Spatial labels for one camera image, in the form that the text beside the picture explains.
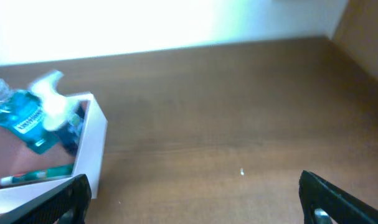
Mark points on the purple spray bottle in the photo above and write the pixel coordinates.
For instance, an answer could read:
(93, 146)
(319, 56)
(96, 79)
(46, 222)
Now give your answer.
(64, 116)

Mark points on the teal toothpaste tube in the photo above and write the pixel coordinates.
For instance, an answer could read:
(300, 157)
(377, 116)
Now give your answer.
(53, 173)

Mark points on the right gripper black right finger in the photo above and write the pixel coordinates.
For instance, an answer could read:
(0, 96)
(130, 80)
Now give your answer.
(323, 202)

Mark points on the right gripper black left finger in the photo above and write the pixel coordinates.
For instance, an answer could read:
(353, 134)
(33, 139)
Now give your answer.
(66, 203)

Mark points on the teal mouthwash bottle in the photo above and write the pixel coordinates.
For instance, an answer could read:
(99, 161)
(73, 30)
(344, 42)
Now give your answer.
(21, 113)

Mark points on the white cardboard box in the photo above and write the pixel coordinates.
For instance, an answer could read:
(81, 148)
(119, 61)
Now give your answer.
(16, 158)

